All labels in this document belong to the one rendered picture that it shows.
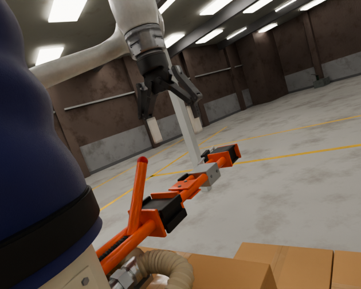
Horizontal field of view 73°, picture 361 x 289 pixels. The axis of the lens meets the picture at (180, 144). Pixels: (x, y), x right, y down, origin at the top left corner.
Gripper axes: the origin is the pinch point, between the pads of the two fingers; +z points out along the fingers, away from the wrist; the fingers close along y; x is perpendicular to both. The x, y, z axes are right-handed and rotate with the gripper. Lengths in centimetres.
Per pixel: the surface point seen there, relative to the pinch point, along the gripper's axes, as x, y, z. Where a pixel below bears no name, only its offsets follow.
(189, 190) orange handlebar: -6.3, 3.3, 13.1
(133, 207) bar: -21.3, 1.1, 9.3
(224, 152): 15.3, 3.1, 11.2
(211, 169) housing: 5.6, 3.3, 12.7
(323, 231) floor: 142, -4, 122
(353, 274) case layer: 36, 26, 67
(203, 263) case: -13.1, 6.2, 27.3
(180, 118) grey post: 227, -166, 9
